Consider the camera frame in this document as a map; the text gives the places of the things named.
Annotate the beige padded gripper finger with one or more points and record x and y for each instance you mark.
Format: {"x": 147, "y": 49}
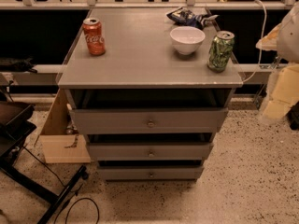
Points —
{"x": 282, "y": 91}

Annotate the grey top drawer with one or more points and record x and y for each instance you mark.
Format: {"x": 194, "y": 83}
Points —
{"x": 120, "y": 121}

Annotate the grey drawer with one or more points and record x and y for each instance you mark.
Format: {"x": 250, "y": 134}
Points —
{"x": 149, "y": 151}
{"x": 150, "y": 173}
{"x": 120, "y": 121}

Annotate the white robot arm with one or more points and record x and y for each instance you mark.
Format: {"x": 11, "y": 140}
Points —
{"x": 284, "y": 40}

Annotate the grey drawer cabinet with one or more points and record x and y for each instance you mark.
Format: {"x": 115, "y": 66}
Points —
{"x": 141, "y": 70}

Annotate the grey bottom drawer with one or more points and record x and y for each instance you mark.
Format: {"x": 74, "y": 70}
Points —
{"x": 150, "y": 173}

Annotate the grey middle drawer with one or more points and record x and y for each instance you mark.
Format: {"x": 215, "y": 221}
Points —
{"x": 149, "y": 151}

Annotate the open cardboard box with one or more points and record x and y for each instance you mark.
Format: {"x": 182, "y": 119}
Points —
{"x": 60, "y": 141}

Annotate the green soda can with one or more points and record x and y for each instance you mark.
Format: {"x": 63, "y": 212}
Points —
{"x": 220, "y": 51}

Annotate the white ceramic bowl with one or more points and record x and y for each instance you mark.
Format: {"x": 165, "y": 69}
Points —
{"x": 187, "y": 39}

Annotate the blue crumpled chip bag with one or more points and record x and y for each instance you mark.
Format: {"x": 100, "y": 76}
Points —
{"x": 184, "y": 17}

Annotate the orange Coca-Cola can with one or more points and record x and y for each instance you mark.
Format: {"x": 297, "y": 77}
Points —
{"x": 92, "y": 29}

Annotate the black metal stand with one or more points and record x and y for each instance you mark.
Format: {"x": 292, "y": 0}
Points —
{"x": 14, "y": 128}

